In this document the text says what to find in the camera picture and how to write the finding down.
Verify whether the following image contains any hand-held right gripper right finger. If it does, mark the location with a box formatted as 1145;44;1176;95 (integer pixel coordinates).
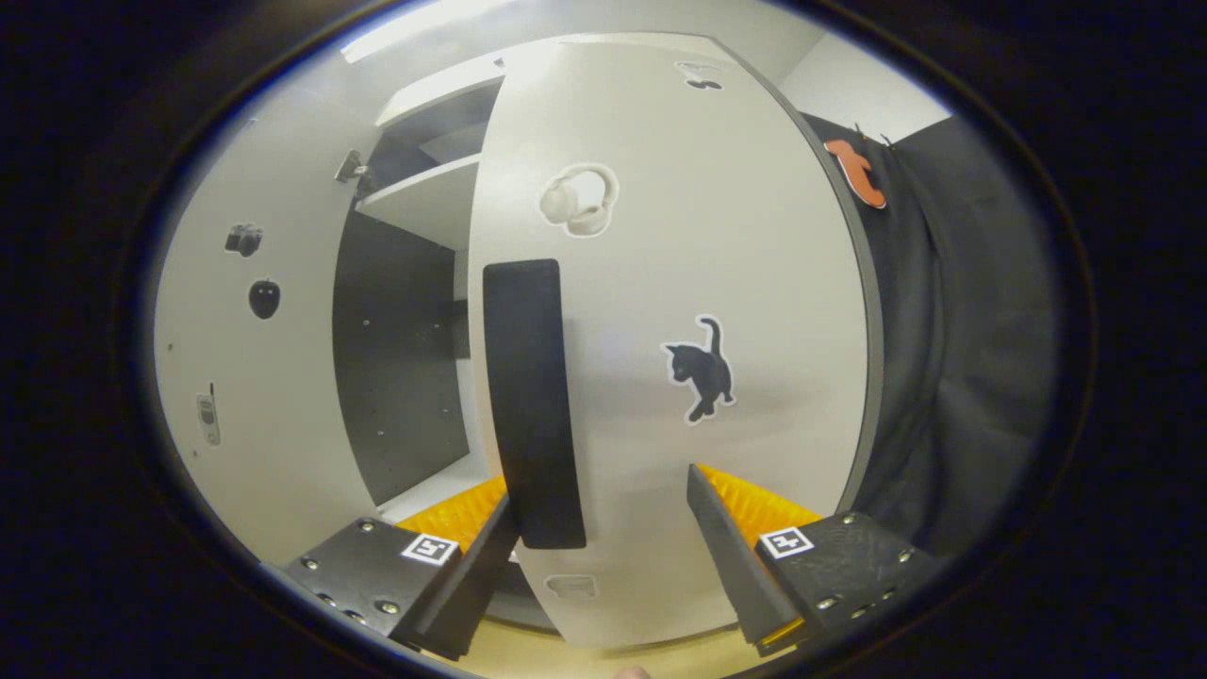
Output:
686;462;944;658

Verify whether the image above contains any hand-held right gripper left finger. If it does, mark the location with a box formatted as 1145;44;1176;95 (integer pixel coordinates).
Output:
283;474;521;661

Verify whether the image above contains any white and grey cabinet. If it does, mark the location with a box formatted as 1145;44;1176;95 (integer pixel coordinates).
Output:
330;57;510;628

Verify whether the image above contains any black backdrop cloth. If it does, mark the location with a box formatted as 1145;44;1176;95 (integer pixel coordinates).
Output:
802;113;1062;567

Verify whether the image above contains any black right door handle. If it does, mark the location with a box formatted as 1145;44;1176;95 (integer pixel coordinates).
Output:
483;259;587;551

